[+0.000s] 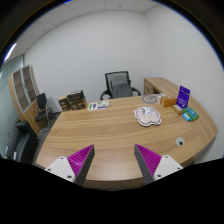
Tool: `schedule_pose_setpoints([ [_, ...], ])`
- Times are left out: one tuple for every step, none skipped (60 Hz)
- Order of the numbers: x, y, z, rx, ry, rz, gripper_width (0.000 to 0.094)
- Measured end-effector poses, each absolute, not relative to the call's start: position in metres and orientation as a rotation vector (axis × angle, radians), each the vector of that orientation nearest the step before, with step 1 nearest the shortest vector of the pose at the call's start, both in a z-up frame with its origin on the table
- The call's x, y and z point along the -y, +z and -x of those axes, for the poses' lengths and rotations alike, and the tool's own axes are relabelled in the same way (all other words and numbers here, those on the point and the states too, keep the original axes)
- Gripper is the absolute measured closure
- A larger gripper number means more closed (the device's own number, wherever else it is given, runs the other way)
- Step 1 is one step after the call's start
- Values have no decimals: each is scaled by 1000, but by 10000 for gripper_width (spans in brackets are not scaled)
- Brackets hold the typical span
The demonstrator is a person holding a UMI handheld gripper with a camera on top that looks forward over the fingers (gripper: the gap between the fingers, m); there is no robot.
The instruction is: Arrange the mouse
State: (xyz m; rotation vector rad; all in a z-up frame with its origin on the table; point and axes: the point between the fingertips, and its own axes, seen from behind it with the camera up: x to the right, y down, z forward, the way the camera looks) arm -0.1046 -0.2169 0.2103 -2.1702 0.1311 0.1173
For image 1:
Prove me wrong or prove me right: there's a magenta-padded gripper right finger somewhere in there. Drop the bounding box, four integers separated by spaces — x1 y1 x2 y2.
133 143 184 186

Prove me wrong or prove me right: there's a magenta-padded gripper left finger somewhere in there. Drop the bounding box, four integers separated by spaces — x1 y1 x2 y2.
44 143 96 187

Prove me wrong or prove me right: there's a white blue yellow computer mouse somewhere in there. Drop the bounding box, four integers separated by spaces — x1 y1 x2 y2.
141 106 154 118

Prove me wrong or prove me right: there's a pink cloud-shaped mouse pad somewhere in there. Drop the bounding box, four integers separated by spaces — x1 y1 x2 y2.
133 105 163 127

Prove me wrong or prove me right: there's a black leather armchair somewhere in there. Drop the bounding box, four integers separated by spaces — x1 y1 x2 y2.
4 120 38 164

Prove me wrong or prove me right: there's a small blue box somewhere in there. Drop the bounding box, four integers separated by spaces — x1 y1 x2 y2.
181 112 192 123

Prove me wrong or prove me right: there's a small yellow box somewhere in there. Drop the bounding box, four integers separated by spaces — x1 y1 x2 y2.
171 103 185 115

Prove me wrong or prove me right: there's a small green box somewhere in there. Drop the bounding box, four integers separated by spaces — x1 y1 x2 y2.
183 107 200 121

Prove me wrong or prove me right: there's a tall brown cardboard box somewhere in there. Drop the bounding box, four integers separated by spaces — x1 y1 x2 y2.
57 95 71 112

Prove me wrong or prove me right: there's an orange cardboard box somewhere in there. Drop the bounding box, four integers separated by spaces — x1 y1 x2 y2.
160 95 178 108

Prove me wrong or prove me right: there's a black visitor chair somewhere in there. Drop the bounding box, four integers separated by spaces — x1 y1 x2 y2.
34 92 51 129

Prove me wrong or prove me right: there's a wide brown cardboard box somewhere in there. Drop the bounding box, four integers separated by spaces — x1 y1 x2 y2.
68 96 88 112

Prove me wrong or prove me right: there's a round grey desk pad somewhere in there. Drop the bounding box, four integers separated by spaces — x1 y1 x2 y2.
141 94 162 105

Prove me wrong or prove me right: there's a purple standing sign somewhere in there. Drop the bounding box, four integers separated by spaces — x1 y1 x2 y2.
176 85 191 110

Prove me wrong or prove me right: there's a white printed leaflet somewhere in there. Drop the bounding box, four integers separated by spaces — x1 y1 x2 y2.
87 100 110 111

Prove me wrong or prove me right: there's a dark printed cardboard box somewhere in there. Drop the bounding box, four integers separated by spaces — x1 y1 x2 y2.
67 89 86 104

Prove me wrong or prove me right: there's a wooden shelf cabinet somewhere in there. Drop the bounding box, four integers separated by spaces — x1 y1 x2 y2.
8 64 41 134

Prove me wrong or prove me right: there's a wooden side desk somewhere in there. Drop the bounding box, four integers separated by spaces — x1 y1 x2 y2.
143 76 183 98

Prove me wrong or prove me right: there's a grey mesh office chair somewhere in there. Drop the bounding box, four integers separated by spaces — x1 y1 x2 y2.
99 70 142 101

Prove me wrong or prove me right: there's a ceiling light panel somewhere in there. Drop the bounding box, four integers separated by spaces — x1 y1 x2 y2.
3 42 18 63

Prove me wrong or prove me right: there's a round desk cable grommet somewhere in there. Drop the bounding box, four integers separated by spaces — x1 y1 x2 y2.
175 136 186 147

